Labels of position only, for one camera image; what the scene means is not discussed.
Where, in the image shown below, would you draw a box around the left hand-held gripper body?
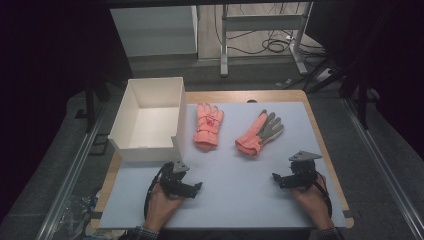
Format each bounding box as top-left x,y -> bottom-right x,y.
159,159 -> 191,198

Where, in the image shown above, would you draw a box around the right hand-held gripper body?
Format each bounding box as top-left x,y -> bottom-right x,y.
288,150 -> 324,192

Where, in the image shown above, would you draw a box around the pink glove with grey palm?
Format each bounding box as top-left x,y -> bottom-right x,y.
234,109 -> 285,158

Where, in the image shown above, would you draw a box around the pink glove with red cords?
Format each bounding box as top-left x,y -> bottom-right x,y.
193,102 -> 225,152

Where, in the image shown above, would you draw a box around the white box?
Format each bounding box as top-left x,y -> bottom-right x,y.
108,76 -> 187,163

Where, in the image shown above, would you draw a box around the person's left hand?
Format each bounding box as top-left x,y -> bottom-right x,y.
145,184 -> 186,232

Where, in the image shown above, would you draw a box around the person's right hand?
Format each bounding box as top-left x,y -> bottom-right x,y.
292,174 -> 335,231

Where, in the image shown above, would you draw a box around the pale blue table mat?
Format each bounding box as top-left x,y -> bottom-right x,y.
98,101 -> 348,230

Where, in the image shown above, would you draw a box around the black metal stand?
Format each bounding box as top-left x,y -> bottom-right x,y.
339,59 -> 382,131
74,79 -> 112,135

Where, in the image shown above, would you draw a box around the clear plastic bag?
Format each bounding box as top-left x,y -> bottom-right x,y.
59,192 -> 101,240

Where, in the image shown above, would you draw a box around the white power strip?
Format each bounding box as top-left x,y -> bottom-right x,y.
314,67 -> 335,83

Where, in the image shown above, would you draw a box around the white cabinet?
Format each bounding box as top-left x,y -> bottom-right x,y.
109,4 -> 200,58

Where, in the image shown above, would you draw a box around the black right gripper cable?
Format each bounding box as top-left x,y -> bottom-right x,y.
313,170 -> 334,218

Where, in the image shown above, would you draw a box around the aluminium rail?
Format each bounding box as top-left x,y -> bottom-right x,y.
342,97 -> 424,240
34,108 -> 108,240

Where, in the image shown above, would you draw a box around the black floor cables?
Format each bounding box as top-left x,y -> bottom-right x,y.
213,3 -> 327,56

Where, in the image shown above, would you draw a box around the grey metal desk frame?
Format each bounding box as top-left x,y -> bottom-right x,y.
219,1 -> 315,78

